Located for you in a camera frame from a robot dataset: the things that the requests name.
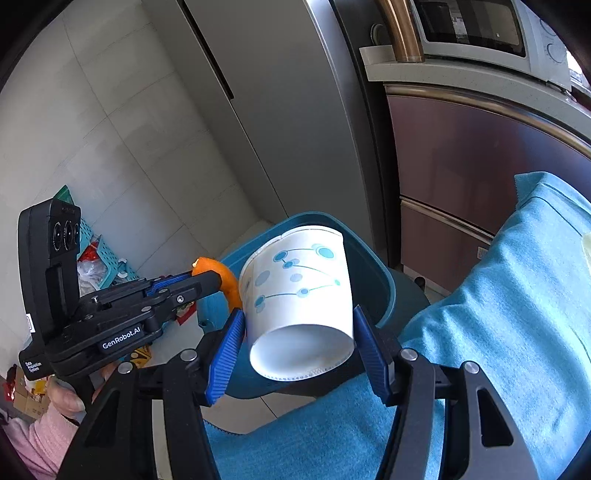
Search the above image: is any teal perforated plastic basket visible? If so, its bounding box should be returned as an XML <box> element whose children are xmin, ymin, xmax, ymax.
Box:
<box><xmin>46</xmin><ymin>185</ymin><xmax>141</xmax><ymax>296</ymax></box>

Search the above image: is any copper thermos flask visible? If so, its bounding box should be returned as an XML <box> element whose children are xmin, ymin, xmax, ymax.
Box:
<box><xmin>374</xmin><ymin>0</ymin><xmax>426</xmax><ymax>63</ymax></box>

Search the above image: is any white microwave oven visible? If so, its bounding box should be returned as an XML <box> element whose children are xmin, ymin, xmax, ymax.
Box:
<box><xmin>409</xmin><ymin>0</ymin><xmax>575</xmax><ymax>90</ymax></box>

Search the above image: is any teal plastic bin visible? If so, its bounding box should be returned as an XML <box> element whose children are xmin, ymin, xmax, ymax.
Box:
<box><xmin>198</xmin><ymin>211</ymin><xmax>431</xmax><ymax>400</ymax></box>

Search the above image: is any brown kitchen counter cabinet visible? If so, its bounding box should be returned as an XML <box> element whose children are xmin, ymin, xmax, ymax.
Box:
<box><xmin>360</xmin><ymin>44</ymin><xmax>591</xmax><ymax>296</ymax></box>

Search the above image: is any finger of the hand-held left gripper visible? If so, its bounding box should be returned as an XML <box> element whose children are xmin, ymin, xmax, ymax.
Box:
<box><xmin>167</xmin><ymin>270</ymin><xmax>222</xmax><ymax>320</ymax></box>
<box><xmin>147</xmin><ymin>272</ymin><xmax>197</xmax><ymax>297</ymax></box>

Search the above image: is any person's left hand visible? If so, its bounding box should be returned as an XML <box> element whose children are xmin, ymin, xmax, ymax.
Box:
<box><xmin>46</xmin><ymin>362</ymin><xmax>120</xmax><ymax>422</ymax></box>

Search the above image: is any grey refrigerator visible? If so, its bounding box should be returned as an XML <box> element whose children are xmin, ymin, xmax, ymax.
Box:
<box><xmin>143</xmin><ymin>0</ymin><xmax>389</xmax><ymax>259</ymax></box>

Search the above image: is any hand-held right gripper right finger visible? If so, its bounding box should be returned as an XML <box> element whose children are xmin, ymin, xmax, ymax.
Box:
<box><xmin>353</xmin><ymin>305</ymin><xmax>541</xmax><ymax>480</ymax></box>

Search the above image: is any blue floral tablecloth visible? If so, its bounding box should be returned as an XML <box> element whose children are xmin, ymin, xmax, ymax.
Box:
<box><xmin>203</xmin><ymin>171</ymin><xmax>591</xmax><ymax>480</ymax></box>

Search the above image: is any white plate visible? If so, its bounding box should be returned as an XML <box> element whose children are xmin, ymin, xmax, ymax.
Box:
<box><xmin>370</xmin><ymin>22</ymin><xmax>393</xmax><ymax>47</ymax></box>

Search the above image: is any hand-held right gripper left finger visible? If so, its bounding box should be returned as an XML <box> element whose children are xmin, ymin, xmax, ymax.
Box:
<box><xmin>55</xmin><ymin>308</ymin><xmax>245</xmax><ymax>480</ymax></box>

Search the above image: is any orange peel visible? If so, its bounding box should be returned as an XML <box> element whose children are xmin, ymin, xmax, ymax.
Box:
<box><xmin>191</xmin><ymin>257</ymin><xmax>243</xmax><ymax>308</ymax></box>

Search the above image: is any white paper cup blue print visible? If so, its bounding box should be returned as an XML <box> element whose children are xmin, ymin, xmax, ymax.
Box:
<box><xmin>238</xmin><ymin>224</ymin><xmax>355</xmax><ymax>381</ymax></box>

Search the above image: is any cardboard box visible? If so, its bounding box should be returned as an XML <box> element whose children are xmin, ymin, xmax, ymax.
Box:
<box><xmin>9</xmin><ymin>369</ymin><xmax>52</xmax><ymax>417</ymax></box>

